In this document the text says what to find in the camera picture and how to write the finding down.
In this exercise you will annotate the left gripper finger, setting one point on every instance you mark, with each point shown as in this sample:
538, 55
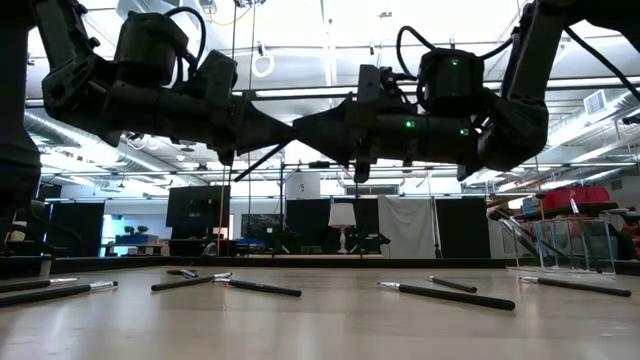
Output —
260, 125
260, 147

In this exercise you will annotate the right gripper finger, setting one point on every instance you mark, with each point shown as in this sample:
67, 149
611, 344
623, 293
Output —
335, 125
345, 155

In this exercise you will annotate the black brush with wide head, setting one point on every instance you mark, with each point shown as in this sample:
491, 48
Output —
260, 162

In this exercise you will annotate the thin black makeup brush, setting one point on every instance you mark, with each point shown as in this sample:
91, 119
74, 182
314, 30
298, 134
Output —
260, 287
452, 284
30, 285
185, 283
575, 286
525, 241
450, 296
50, 294

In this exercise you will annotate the clear acrylic pen holder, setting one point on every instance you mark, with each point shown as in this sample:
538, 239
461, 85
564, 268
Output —
180, 272

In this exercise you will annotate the clear plastic container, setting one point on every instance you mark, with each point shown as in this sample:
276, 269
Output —
595, 250

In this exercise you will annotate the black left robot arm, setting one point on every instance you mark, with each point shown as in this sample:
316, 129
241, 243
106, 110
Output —
75, 90

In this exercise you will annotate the white sign board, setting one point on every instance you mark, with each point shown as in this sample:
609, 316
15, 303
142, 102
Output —
302, 187

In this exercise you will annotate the white lamp with white stem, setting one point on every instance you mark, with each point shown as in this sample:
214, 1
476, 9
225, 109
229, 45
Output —
342, 215

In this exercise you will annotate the black curtain panel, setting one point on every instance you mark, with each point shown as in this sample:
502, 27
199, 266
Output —
80, 225
310, 220
462, 230

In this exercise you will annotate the black television screen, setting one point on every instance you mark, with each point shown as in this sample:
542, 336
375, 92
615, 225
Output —
195, 207

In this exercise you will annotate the white hanging sheet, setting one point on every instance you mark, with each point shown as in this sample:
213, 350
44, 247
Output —
407, 230

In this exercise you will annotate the blue box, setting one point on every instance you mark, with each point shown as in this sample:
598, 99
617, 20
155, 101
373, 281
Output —
137, 239

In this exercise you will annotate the red bag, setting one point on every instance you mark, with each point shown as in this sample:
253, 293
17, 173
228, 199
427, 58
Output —
585, 196

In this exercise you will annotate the black stand frame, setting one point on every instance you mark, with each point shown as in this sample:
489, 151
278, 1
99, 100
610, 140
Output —
320, 164

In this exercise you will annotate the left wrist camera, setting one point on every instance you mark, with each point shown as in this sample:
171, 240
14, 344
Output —
207, 75

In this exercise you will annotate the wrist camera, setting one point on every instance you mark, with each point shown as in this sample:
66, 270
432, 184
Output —
395, 90
207, 75

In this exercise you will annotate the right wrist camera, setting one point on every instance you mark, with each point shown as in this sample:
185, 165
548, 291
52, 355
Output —
395, 90

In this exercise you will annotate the black aluminium table frame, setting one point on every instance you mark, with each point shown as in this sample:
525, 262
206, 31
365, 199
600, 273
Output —
300, 262

